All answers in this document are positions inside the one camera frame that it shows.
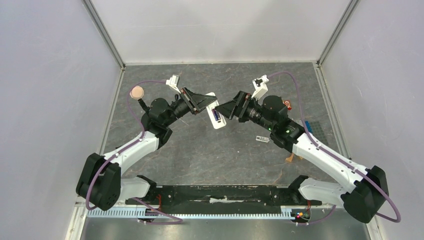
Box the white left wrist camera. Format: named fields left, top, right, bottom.
left=165, top=74, right=181, bottom=95

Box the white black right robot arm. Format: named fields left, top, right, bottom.
left=215, top=91, right=389, bottom=224

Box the white remote battery cover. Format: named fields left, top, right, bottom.
left=255, top=135, right=270, bottom=143

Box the white remote control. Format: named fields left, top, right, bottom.
left=206, top=99, right=227, bottom=130

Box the white slotted cable duct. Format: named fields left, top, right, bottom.
left=86, top=207, right=293, bottom=220

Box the wooden toy piece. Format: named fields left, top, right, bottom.
left=285, top=153, right=304, bottom=163

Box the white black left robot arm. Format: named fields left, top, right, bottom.
left=75, top=85, right=217, bottom=211

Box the grey studded baseplate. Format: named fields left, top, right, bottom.
left=308, top=121, right=329, bottom=146

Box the purple battery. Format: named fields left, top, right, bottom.
left=211, top=108, right=222, bottom=123

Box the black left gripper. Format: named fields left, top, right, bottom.
left=163, top=86, right=217, bottom=127

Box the blue grey toy brick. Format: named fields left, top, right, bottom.
left=304, top=121, right=313, bottom=134

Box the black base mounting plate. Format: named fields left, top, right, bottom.
left=142, top=184, right=322, bottom=215

